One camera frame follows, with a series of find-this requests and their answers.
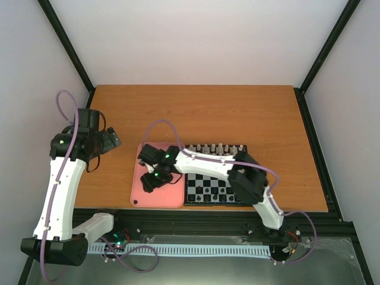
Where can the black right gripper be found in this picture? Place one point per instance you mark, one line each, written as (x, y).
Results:
(150, 184)

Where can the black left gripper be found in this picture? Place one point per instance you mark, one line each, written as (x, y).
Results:
(108, 142)

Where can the black white chess board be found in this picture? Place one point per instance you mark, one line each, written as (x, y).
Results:
(203, 190)

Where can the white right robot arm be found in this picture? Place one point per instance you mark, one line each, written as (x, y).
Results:
(247, 179)

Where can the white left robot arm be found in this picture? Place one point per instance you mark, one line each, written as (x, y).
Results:
(55, 240)

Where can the black aluminium frame rail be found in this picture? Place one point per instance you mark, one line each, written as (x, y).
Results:
(143, 224)

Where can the pink plastic tray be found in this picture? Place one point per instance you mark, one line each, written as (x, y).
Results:
(167, 196)

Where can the light blue cable duct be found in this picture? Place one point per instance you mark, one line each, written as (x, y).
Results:
(180, 250)

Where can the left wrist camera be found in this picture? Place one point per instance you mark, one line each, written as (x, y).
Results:
(89, 121)

